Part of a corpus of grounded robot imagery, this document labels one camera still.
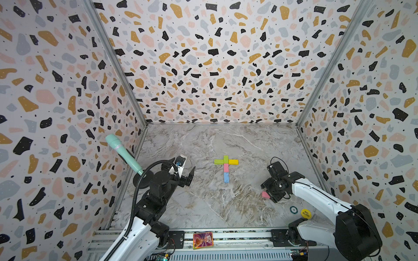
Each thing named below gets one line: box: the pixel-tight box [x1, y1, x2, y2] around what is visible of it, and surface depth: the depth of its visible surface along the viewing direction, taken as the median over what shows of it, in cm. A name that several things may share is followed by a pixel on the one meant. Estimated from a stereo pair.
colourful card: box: [192, 231, 214, 250], surface depth 74 cm
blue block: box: [223, 171, 230, 184], surface depth 96 cm
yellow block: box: [228, 159, 239, 166], surface depth 102 cm
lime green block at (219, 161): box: [213, 159, 224, 165], surface depth 102 cm
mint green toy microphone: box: [105, 133, 144, 176], surface depth 70 cm
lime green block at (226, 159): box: [223, 154, 230, 164], surface depth 103 cm
